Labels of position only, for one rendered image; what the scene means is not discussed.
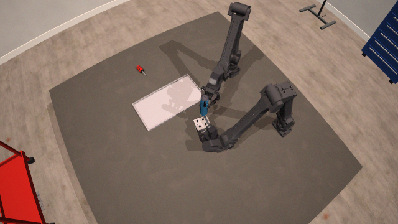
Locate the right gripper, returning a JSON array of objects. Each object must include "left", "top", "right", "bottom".
[{"left": 201, "top": 86, "right": 220, "bottom": 109}]

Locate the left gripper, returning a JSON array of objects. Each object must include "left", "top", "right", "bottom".
[{"left": 196, "top": 128, "right": 208, "bottom": 143}]

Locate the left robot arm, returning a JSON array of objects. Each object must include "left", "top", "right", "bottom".
[{"left": 202, "top": 81, "right": 297, "bottom": 153}]

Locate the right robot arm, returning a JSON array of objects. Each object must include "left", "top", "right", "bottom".
[{"left": 206, "top": 2, "right": 251, "bottom": 91}]

